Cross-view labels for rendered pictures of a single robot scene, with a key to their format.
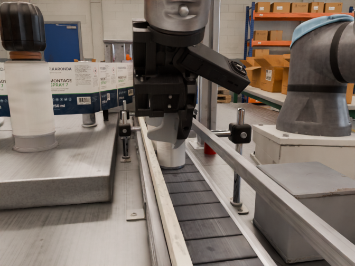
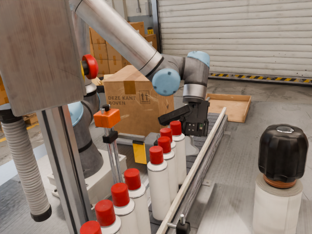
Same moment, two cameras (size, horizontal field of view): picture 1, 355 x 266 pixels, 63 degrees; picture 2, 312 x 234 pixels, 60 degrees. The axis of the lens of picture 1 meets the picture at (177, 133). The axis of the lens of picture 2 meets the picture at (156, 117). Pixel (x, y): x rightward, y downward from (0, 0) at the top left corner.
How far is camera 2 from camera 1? 1.22 m
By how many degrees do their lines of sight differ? 130
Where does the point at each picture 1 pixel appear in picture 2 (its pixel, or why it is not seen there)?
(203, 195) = not seen: hidden behind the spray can
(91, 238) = (227, 177)
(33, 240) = (250, 182)
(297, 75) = (88, 135)
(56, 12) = not seen: outside the picture
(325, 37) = (85, 110)
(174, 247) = (212, 132)
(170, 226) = (210, 136)
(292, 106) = (95, 152)
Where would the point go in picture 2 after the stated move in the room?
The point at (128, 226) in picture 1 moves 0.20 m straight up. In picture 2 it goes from (211, 178) to (211, 126)
